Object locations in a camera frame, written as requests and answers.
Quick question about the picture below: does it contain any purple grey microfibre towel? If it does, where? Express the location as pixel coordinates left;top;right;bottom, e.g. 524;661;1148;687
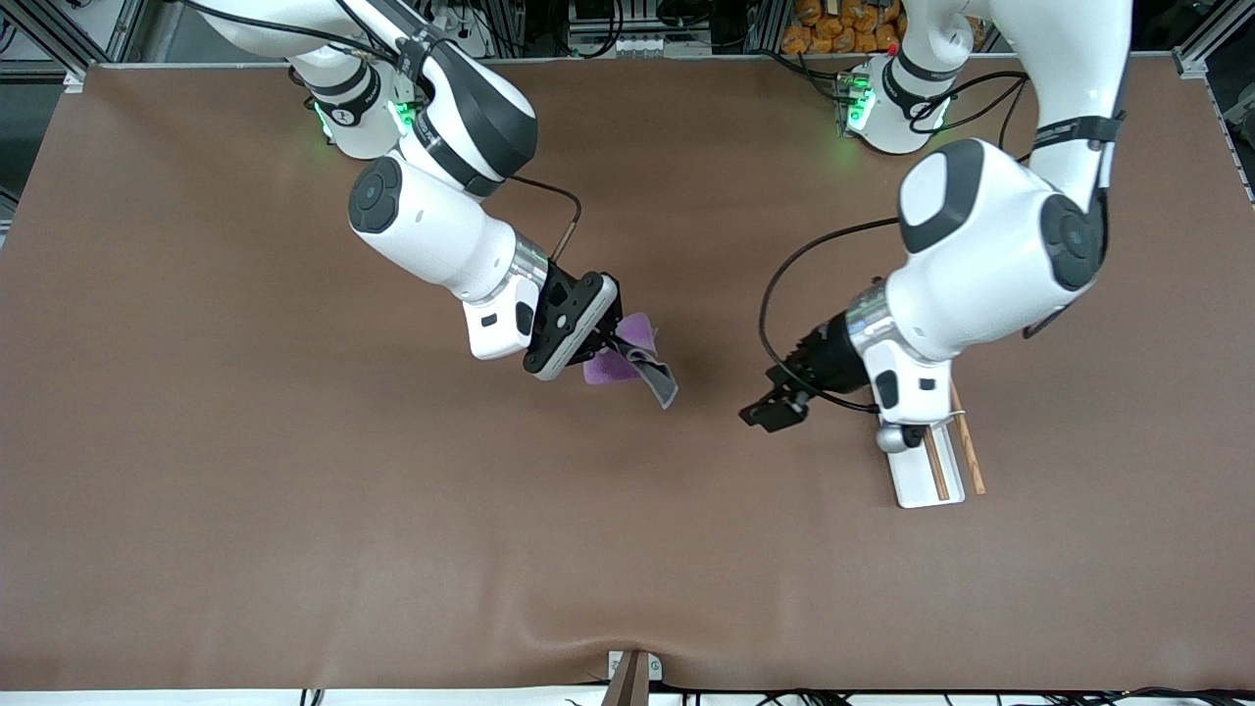
582;312;680;412

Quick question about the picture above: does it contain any white towel rack base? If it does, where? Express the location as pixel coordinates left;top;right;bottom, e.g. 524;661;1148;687
886;417;968;510

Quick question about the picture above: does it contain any wooden rack bar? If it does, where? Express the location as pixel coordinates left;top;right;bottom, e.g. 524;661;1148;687
948;380;987;496
923;429;951;502

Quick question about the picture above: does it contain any white electronics box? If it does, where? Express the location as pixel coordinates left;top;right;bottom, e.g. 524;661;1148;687
567;0;679;59

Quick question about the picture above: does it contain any white power strip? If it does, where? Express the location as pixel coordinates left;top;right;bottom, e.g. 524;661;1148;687
431;8;493;61

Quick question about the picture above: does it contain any orange bread pile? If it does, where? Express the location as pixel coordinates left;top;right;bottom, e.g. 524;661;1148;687
780;0;909;56

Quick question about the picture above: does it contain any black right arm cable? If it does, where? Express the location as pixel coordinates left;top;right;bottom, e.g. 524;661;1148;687
504;174;585;262

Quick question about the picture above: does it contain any grey metal table bracket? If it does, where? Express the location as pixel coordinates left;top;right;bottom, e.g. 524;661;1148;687
608;649;665;683

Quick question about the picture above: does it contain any brown camera post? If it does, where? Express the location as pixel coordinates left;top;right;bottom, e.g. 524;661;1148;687
599;652;653;706

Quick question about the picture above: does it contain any aluminium frame profile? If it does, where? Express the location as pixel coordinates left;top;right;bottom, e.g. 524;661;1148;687
0;0;150;81
1171;18;1255;81

